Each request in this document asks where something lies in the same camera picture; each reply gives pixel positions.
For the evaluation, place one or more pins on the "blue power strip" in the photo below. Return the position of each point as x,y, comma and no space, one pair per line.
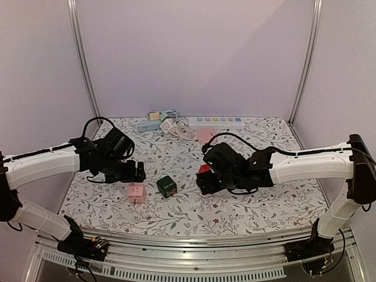
148,126

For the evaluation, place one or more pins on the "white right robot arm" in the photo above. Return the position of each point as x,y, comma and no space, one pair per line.
350,161

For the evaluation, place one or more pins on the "aluminium front rail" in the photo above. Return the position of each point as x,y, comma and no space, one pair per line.
252,257

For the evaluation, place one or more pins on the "aluminium corner post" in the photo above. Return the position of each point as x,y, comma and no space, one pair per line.
80,51
309,55

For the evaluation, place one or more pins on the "dark green cube socket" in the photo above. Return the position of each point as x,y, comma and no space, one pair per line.
166,186

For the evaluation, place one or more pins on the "white plug block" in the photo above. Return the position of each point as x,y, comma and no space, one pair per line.
167,125

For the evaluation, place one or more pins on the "left aluminium corner post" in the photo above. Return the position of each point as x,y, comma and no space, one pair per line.
80,51

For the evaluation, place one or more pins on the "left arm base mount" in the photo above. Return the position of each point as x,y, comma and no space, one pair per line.
75,244

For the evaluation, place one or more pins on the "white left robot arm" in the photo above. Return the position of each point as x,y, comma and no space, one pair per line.
109,156

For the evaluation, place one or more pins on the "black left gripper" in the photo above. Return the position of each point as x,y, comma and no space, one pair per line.
130,176

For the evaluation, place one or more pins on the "floral table cloth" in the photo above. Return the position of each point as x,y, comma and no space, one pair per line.
187,213

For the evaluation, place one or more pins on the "right aluminium corner post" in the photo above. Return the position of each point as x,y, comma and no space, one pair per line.
309,55

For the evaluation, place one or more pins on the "yellow cube socket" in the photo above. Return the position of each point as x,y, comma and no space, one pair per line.
154,116

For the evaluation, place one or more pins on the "red cube socket adapter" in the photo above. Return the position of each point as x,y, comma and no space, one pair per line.
204,169

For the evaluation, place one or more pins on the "light pink cube socket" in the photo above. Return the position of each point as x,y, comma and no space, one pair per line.
136,193

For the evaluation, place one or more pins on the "green beige socket adapter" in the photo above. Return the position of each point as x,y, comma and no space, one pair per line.
171,113

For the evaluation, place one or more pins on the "white colourful power strip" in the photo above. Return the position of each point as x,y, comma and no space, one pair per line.
216,122

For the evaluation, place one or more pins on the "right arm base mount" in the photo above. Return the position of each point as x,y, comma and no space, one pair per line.
315,245

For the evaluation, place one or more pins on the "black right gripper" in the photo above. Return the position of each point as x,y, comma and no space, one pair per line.
205,183

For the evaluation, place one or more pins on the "pink round cable reel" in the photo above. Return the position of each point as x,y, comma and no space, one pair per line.
204,135

